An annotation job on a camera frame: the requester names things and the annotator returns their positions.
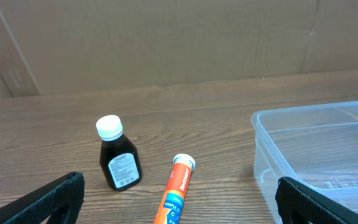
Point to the clear plastic container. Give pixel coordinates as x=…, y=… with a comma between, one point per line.
x=317, y=145

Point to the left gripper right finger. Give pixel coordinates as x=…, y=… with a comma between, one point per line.
x=299, y=204

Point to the orange effervescent tablet tube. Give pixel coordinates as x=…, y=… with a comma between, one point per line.
x=172, y=202

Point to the dark syrup bottle white cap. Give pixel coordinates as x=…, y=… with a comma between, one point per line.
x=119, y=158

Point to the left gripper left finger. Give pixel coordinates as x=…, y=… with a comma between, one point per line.
x=59, y=201

